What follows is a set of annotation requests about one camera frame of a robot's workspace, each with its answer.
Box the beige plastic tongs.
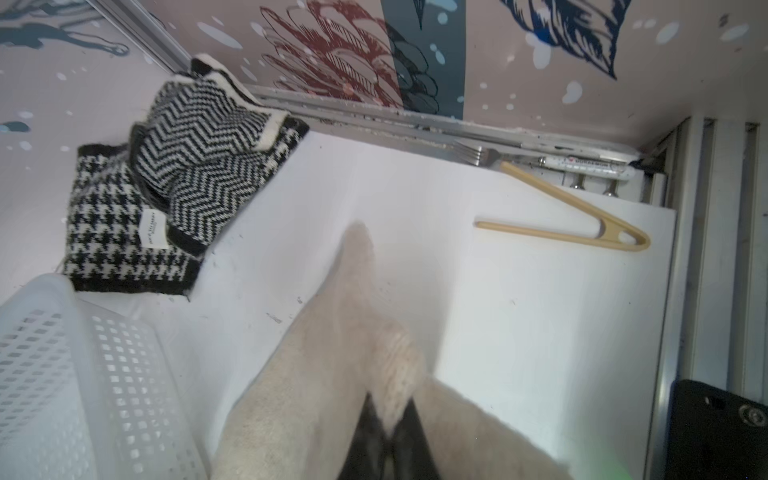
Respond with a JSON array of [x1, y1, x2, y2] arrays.
[[473, 161, 651, 253]]

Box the silver fork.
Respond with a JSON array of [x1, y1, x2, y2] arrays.
[[449, 137, 637, 169]]

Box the black white patterned scarf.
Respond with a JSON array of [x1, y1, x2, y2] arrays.
[[62, 54, 309, 295]]

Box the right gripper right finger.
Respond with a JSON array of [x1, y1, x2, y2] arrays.
[[390, 399, 441, 480]]

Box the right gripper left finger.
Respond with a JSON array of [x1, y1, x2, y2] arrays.
[[337, 394, 391, 480]]

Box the white plastic basket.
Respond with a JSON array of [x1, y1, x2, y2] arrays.
[[1, 274, 207, 479]]

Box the beige knitted scarf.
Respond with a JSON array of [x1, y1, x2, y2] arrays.
[[209, 221, 571, 480]]

